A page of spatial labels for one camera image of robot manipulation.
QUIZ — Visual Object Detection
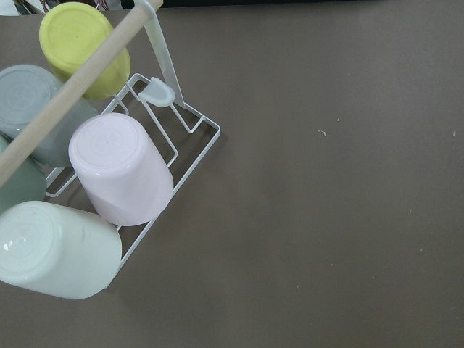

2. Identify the pink plastic cup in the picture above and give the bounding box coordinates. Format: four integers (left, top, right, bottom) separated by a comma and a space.
68, 113, 173, 226

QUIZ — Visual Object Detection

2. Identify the white plastic cup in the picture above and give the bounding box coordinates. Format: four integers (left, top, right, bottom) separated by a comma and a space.
1, 201, 122, 299

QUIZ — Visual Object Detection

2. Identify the mint plastic cup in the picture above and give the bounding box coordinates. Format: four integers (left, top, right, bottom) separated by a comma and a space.
0, 133, 47, 215

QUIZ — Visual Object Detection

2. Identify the yellow plastic cup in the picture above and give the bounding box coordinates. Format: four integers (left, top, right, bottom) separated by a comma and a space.
39, 2, 131, 100

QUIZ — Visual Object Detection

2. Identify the grey plastic cup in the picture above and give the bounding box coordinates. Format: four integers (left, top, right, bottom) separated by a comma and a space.
1, 65, 98, 167

